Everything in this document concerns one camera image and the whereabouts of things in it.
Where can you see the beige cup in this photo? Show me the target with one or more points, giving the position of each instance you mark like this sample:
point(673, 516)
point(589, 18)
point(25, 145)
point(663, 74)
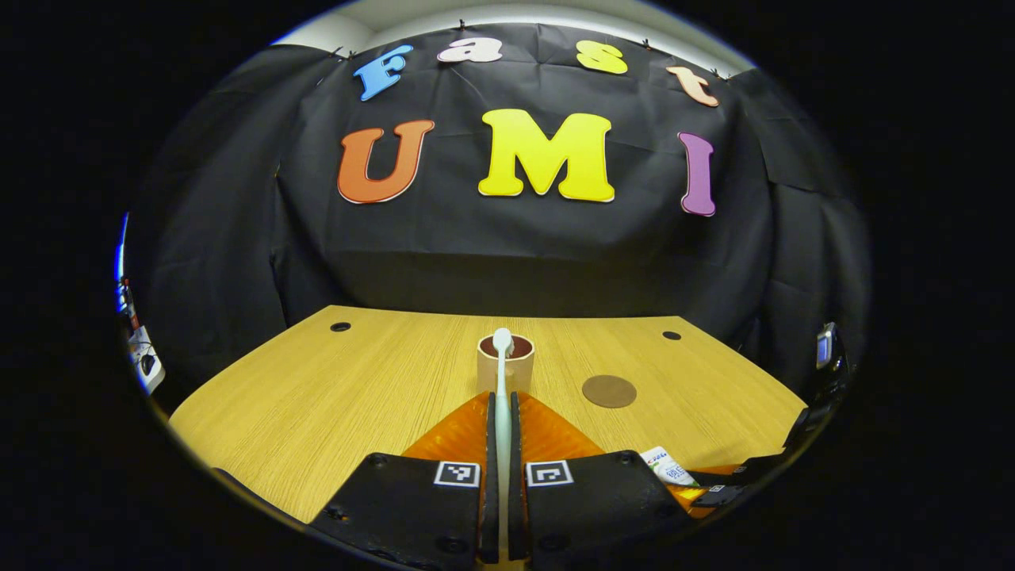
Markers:
point(519, 373)

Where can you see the black backdrop cloth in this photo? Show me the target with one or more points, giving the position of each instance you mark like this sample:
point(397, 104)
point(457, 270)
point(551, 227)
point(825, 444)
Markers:
point(476, 254)

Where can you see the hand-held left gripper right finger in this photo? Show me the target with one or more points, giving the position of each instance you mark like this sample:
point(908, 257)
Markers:
point(514, 476)

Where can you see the white power strip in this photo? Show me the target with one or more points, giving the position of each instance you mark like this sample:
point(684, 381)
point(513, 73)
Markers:
point(147, 365)

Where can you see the white toothpaste tube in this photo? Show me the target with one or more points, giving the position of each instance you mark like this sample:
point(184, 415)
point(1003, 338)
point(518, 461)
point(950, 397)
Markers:
point(666, 466)

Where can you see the round brown coaster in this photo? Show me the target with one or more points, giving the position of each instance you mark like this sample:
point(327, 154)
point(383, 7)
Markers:
point(609, 392)

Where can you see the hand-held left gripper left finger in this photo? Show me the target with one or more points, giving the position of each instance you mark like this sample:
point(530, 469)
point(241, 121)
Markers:
point(490, 476)

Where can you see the wooden desktop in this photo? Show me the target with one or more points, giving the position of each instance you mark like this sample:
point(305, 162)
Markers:
point(317, 396)

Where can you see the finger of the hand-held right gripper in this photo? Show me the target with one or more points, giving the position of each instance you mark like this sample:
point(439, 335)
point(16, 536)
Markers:
point(718, 496)
point(745, 469)

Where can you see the white toothbrush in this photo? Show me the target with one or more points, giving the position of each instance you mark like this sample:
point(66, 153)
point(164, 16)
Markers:
point(503, 373)

